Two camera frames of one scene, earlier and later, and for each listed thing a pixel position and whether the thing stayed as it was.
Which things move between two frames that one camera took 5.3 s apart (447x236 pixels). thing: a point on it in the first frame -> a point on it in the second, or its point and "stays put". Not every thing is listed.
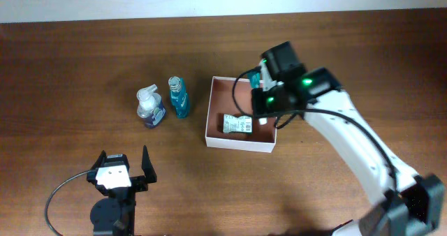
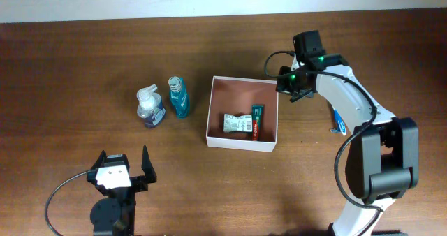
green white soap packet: (240, 124) stays put
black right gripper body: (265, 100) -> (289, 81)
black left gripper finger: (100, 160) stays put
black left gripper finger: (147, 167) stays put
